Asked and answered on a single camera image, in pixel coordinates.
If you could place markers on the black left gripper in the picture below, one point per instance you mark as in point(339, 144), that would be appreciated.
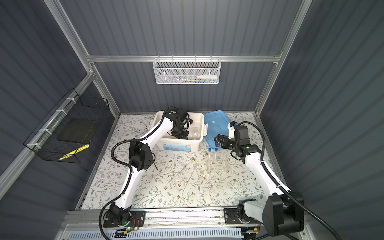
point(183, 137)

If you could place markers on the blue plastic box lid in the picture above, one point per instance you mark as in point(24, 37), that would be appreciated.
point(217, 122)

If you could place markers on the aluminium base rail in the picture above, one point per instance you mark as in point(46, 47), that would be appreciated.
point(198, 223)

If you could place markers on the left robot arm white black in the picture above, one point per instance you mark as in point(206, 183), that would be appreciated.
point(140, 159)

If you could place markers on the black wire wall basket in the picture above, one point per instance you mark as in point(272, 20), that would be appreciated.
point(73, 125)

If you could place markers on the yellow black striped tape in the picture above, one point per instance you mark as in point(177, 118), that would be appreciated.
point(73, 153)

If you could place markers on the clear plastic tube rack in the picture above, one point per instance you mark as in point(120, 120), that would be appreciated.
point(218, 169)

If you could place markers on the white wire mesh basket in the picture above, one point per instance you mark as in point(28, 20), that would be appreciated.
point(185, 72)

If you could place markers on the white bottle in basket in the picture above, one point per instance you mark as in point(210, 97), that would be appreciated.
point(208, 77)

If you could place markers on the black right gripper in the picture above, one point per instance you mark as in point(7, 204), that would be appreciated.
point(225, 139)

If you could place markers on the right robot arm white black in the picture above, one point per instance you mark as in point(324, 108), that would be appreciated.
point(283, 213)

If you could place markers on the white plastic storage box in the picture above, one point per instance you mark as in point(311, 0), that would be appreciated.
point(171, 143)

